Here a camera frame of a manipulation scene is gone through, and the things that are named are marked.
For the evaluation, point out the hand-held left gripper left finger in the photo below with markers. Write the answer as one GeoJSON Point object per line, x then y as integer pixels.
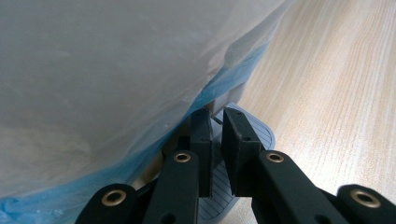
{"type": "Point", "coordinates": [177, 189]}

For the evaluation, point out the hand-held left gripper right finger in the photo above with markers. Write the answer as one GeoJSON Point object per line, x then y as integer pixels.
{"type": "Point", "coordinates": [249, 168]}

